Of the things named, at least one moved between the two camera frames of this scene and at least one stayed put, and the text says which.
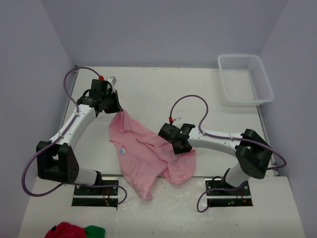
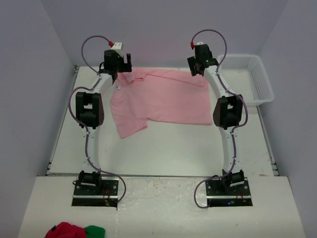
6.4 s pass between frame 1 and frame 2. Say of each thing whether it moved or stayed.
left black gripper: moved
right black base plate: stayed
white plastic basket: stayed
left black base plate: stayed
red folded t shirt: stayed
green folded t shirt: stayed
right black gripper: moved
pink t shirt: moved
